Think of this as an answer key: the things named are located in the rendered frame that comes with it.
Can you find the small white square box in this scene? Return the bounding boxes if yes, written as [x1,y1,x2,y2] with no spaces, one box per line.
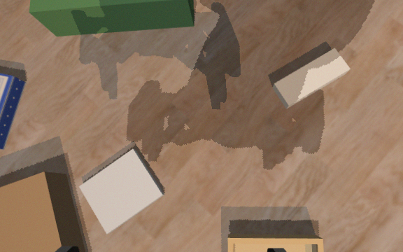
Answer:
[78,145,166,235]

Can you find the covered wooden puzzle box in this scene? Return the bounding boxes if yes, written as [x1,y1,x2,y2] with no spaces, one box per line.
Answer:
[227,236,324,252]

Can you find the small brown cardboard box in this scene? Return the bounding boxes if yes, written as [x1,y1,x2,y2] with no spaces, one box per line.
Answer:
[0,171,83,252]

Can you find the small beige block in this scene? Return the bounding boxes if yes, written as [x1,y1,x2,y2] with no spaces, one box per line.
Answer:
[272,48,351,109]

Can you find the green box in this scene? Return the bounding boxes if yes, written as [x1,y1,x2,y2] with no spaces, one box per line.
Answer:
[29,0,195,37]

